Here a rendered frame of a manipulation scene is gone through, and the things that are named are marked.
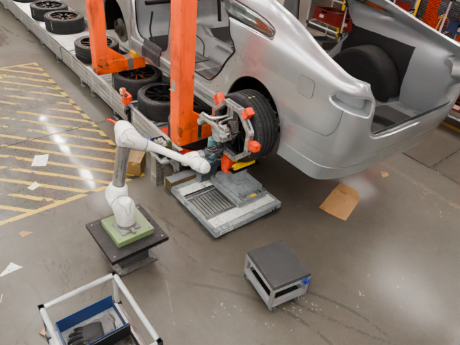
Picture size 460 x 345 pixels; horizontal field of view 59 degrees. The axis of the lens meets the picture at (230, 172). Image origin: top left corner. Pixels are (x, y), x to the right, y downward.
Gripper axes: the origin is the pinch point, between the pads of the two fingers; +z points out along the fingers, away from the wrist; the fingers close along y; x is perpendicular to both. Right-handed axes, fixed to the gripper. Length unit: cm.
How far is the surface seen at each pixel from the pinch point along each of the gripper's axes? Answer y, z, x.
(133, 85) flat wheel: -221, 27, -37
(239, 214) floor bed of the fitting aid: 15, 18, -75
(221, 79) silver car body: -69, 48, 27
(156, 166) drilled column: -73, -24, -56
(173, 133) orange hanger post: -69, -6, -20
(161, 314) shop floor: 65, -98, -83
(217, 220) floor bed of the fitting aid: 9, -5, -75
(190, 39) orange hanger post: -60, 4, 75
